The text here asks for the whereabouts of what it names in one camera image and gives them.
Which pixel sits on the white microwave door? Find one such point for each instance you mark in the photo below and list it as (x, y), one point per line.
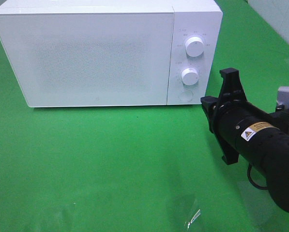
(67, 60)

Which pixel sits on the white microwave oven body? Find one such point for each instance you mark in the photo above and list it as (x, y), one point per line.
(200, 18)

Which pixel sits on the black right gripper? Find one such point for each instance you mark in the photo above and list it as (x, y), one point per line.
(240, 128)

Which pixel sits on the clear plastic film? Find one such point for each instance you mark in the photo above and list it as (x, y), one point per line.
(184, 213)

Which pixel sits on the round door release button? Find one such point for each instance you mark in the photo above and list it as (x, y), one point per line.
(186, 96)

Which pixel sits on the white microwave knob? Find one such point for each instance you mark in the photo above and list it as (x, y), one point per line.
(194, 46)
(189, 76)

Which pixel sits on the upper white microwave knob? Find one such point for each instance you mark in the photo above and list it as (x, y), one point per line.
(194, 46)

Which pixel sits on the lower white microwave knob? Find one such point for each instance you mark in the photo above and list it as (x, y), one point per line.
(189, 76)

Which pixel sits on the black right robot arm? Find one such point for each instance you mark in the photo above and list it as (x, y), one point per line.
(277, 176)

